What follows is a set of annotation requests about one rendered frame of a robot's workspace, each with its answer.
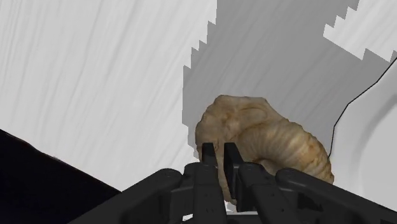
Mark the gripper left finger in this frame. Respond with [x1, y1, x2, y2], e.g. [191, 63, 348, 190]
[67, 142, 229, 224]

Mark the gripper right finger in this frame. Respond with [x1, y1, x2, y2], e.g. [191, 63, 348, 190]
[223, 142, 397, 224]

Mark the tan ridged curved horn shape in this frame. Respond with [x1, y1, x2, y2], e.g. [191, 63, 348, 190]
[194, 94, 335, 206]

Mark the white rounded object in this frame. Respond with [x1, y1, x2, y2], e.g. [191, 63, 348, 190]
[328, 57, 397, 212]

